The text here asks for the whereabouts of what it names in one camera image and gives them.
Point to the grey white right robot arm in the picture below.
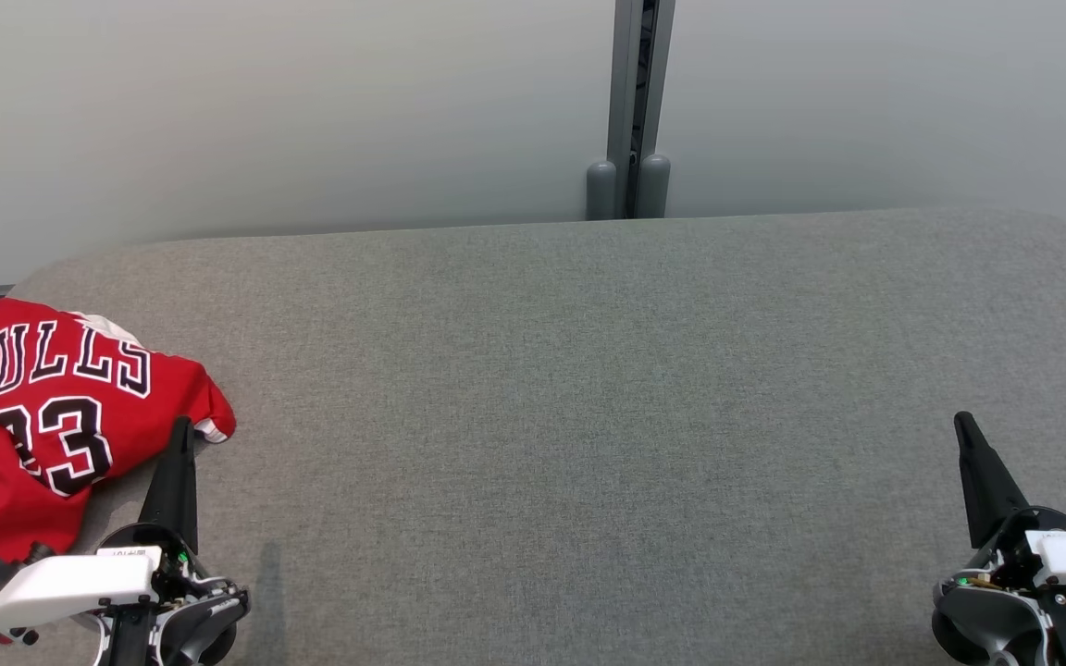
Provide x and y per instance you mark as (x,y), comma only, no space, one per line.
(986,620)

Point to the grey partition post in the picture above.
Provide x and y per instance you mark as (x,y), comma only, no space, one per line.
(627,111)

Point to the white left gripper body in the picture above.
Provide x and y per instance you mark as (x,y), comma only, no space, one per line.
(70,583)

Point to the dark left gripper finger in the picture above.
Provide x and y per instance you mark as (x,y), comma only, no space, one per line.
(177,490)

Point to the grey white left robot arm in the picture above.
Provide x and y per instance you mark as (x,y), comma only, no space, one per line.
(191,629)

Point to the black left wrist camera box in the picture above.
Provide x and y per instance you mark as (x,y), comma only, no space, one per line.
(1,578)

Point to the red Bulls basketball jersey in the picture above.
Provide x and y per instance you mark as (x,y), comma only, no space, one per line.
(43,407)

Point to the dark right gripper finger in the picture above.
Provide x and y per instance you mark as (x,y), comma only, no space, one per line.
(985,481)

